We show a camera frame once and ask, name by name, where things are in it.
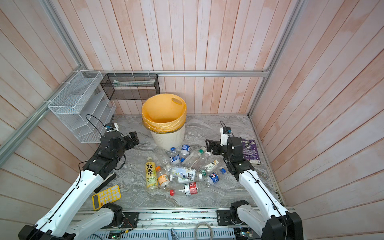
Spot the bottle white green label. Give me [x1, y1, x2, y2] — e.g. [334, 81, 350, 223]
[166, 164, 197, 181]

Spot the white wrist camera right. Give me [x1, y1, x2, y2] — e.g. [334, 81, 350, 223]
[220, 127, 233, 146]

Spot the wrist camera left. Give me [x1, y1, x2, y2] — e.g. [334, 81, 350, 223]
[105, 122, 119, 133]

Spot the bottle with white label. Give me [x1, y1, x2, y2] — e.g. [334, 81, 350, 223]
[199, 160, 220, 176]

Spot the yellow tea bottle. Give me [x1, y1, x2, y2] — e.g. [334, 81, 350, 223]
[145, 157, 158, 192]

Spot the white wire mesh shelf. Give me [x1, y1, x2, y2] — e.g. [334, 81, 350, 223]
[49, 71, 116, 144]

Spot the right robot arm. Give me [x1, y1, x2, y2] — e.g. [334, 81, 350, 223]
[213, 134, 304, 240]

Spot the small bottle blue label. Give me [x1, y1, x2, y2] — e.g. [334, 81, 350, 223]
[181, 144, 191, 156]

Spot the bottle with red label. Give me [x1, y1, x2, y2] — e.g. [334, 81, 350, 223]
[170, 182, 199, 196]

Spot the bottle with orange cap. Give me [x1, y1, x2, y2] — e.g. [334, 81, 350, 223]
[156, 166, 171, 190]

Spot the grey coiled cable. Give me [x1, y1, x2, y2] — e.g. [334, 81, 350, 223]
[193, 222, 214, 240]

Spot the purple paperback book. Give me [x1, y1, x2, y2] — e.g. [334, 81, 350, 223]
[242, 139, 261, 165]

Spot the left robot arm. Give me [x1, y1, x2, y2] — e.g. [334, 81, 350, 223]
[18, 130, 140, 240]

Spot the bottle with blue cap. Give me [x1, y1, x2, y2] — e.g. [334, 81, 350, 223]
[203, 168, 227, 186]

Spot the crushed bottle blue label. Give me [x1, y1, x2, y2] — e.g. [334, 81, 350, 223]
[169, 147, 181, 165]

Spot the yellow calculator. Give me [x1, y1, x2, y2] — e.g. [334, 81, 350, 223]
[92, 185, 121, 211]

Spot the cream waste bin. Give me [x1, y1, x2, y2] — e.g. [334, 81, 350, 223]
[150, 124, 186, 150]

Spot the black wire mesh basket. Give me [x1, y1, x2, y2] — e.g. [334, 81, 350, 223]
[101, 73, 160, 101]

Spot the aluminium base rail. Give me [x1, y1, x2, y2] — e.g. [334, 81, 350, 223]
[74, 206, 301, 230]

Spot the clear bottle white cap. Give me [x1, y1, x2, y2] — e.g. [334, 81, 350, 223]
[192, 152, 211, 172]

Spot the clear bottle green label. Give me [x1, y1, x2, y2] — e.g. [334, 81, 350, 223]
[182, 147, 207, 168]

